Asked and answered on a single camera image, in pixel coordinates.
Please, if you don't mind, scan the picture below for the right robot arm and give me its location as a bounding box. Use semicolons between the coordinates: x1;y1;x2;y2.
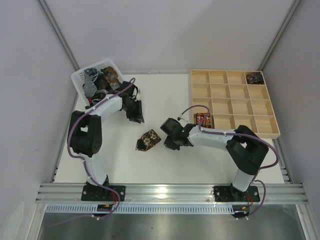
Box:
160;118;269;193

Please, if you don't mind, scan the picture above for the white slotted cable duct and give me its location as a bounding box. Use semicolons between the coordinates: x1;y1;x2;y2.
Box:
45;203;247;215

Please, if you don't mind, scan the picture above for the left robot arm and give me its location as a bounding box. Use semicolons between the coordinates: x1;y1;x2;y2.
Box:
67;77;145;191

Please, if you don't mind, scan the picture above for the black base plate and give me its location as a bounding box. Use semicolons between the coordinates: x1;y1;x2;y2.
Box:
213;185;261;203
81;183;126;202

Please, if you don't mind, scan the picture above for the brown floral tie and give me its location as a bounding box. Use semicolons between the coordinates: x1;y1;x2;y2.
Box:
135;129;162;152

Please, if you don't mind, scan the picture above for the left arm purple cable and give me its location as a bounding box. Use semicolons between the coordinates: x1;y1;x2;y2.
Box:
47;77;137;227

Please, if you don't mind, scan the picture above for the grey patterned tie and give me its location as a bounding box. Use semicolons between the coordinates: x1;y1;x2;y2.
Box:
83;67;108;103

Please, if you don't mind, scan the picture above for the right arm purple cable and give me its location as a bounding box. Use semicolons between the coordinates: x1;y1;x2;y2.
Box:
176;104;280;218

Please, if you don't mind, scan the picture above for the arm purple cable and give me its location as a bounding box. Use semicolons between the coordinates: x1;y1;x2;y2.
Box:
47;77;137;227
176;104;280;218

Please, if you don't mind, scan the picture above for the rolled red patterned tie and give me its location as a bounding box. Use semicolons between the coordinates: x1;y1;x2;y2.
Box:
195;112;214;129

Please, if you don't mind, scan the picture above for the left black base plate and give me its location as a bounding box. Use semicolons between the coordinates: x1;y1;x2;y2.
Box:
81;183;126;202

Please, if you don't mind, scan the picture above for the brown orange patterned tie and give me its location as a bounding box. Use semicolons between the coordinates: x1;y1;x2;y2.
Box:
100;66;120;90

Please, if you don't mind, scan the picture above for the white plastic basket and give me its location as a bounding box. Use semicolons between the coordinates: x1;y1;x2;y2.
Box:
71;58;125;106

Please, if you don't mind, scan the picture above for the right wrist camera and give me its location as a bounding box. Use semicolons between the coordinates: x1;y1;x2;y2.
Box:
160;118;189;138

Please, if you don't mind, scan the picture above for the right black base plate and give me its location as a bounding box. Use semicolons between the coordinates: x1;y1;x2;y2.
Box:
213;185;261;203

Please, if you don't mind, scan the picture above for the wooden compartment tray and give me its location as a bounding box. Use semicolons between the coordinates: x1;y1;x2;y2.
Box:
190;69;281;139

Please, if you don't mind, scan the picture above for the rolled dark floral tie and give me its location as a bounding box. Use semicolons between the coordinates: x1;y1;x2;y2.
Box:
246;72;264;85

